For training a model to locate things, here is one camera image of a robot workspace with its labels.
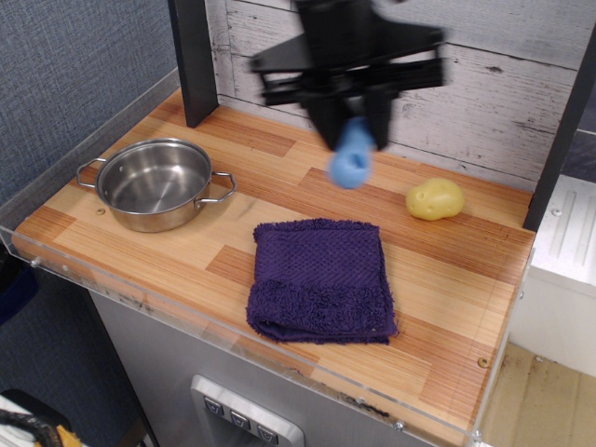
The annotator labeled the silver button panel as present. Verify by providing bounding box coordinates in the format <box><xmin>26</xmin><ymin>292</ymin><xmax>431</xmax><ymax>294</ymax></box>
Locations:
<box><xmin>190</xmin><ymin>374</ymin><xmax>305</xmax><ymax>446</ymax></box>

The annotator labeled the purple folded towel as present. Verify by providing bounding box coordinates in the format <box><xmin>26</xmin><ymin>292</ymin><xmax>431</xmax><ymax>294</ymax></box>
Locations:
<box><xmin>247</xmin><ymin>219</ymin><xmax>398</xmax><ymax>344</ymax></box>

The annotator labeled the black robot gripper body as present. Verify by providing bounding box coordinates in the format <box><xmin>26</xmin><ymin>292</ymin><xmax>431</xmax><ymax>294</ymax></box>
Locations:
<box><xmin>249</xmin><ymin>0</ymin><xmax>449</xmax><ymax>107</ymax></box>

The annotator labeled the clear acrylic edge guard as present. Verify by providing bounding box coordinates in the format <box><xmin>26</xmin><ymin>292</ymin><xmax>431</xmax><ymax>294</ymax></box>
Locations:
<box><xmin>2</xmin><ymin>218</ymin><xmax>534</xmax><ymax>446</ymax></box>

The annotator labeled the dark right vertical post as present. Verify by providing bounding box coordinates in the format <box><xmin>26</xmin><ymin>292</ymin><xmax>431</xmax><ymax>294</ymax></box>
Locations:
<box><xmin>522</xmin><ymin>30</ymin><xmax>595</xmax><ymax>232</ymax></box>

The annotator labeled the yellow black object bottom left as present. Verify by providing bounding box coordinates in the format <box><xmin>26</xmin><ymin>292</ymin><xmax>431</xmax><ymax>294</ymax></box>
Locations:
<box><xmin>1</xmin><ymin>389</ymin><xmax>84</xmax><ymax>447</ymax></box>

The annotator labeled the silver toy fridge cabinet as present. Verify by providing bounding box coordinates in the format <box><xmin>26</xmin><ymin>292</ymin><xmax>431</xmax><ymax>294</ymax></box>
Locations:
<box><xmin>92</xmin><ymin>293</ymin><xmax>473</xmax><ymax>446</ymax></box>

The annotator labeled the white side unit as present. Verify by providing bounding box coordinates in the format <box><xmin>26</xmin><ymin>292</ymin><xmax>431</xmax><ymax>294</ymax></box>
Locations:
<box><xmin>509</xmin><ymin>175</ymin><xmax>595</xmax><ymax>376</ymax></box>

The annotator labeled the dark vertical post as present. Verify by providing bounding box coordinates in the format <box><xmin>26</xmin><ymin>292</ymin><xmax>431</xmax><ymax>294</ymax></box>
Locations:
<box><xmin>522</xmin><ymin>30</ymin><xmax>595</xmax><ymax>232</ymax></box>
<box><xmin>168</xmin><ymin>0</ymin><xmax>219</xmax><ymax>128</ymax></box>

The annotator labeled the blue grey plastic spoon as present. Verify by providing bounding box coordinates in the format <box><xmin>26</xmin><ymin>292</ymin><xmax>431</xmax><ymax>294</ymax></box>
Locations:
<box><xmin>328</xmin><ymin>97</ymin><xmax>375</xmax><ymax>189</ymax></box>

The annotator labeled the stainless steel pot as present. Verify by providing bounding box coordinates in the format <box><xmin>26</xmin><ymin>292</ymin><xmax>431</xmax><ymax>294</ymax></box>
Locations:
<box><xmin>76</xmin><ymin>138</ymin><xmax>237</xmax><ymax>233</ymax></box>

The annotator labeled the yellow plastic potato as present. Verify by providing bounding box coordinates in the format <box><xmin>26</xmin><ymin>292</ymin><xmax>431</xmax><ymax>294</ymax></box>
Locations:
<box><xmin>405</xmin><ymin>178</ymin><xmax>466</xmax><ymax>221</ymax></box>

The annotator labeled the dark left vertical post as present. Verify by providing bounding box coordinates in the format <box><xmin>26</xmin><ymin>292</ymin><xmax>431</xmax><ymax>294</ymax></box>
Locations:
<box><xmin>168</xmin><ymin>0</ymin><xmax>219</xmax><ymax>128</ymax></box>

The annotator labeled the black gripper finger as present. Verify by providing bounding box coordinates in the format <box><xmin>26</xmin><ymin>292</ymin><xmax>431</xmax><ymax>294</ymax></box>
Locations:
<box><xmin>364</xmin><ymin>90</ymin><xmax>392</xmax><ymax>150</ymax></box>
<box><xmin>302</xmin><ymin>98</ymin><xmax>353</xmax><ymax>150</ymax></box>

